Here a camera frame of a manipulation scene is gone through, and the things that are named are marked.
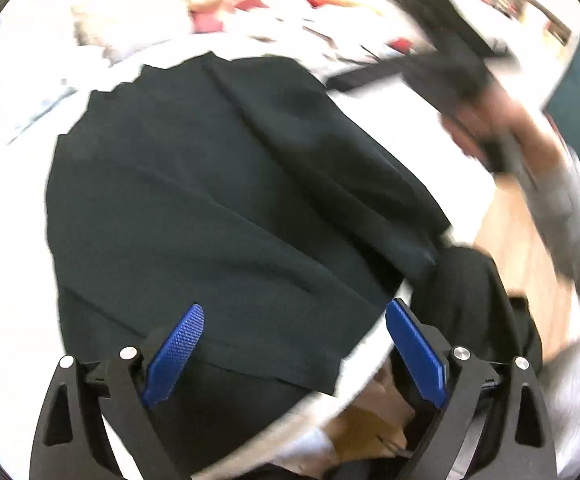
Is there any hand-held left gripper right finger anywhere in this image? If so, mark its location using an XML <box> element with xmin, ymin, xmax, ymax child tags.
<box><xmin>385</xmin><ymin>298</ymin><xmax>558</xmax><ymax>480</ymax></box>

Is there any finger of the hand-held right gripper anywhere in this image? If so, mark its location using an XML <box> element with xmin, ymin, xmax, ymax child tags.
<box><xmin>326</xmin><ymin>54</ymin><xmax>443</xmax><ymax>95</ymax></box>

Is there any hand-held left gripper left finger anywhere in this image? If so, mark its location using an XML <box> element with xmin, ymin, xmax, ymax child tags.
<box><xmin>29</xmin><ymin>303</ymin><xmax>205</xmax><ymax>480</ymax></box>

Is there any black garment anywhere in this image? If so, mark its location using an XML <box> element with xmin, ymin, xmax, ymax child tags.
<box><xmin>45</xmin><ymin>52</ymin><xmax>453</xmax><ymax>466</ymax></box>

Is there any person's right forearm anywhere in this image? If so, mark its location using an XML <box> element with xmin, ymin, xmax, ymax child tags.
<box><xmin>512</xmin><ymin>147</ymin><xmax>580</xmax><ymax>313</ymax></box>

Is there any person's right hand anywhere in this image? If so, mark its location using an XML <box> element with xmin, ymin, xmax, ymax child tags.
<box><xmin>441</xmin><ymin>91</ymin><xmax>566</xmax><ymax>177</ymax></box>

